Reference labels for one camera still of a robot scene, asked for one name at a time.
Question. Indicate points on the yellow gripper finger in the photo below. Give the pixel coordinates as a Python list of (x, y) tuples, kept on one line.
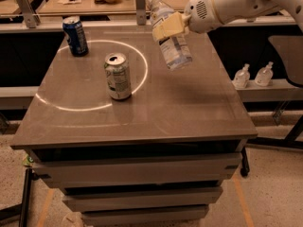
[(173, 25)]

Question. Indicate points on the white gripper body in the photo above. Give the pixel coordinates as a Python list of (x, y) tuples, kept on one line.
[(199, 13)]

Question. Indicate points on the clear plastic water bottle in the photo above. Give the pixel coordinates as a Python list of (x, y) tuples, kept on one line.
[(174, 49)]

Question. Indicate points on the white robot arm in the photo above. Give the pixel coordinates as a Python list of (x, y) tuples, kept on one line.
[(239, 9)]

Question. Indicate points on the left sanitizer pump bottle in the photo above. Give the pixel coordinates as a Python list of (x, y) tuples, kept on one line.
[(242, 76)]

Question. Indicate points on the sanitizer pump bottle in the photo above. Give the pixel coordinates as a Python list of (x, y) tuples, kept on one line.
[(242, 76), (264, 75)]

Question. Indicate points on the right sanitizer pump bottle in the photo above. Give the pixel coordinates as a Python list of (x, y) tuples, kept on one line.
[(264, 75)]

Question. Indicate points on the green and white soda can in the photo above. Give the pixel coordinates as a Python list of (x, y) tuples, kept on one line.
[(118, 78)]

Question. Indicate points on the blue soda can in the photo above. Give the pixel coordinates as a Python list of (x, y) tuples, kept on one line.
[(76, 39)]

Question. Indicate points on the grey drawer cabinet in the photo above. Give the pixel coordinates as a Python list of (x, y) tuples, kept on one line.
[(160, 154)]

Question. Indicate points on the middle metal bracket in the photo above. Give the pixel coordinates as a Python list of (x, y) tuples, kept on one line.
[(140, 6)]

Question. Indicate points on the metal bracket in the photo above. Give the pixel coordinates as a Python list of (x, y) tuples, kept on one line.
[(140, 6), (30, 16)]

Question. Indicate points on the left metal bracket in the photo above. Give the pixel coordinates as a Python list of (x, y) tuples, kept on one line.
[(30, 16)]

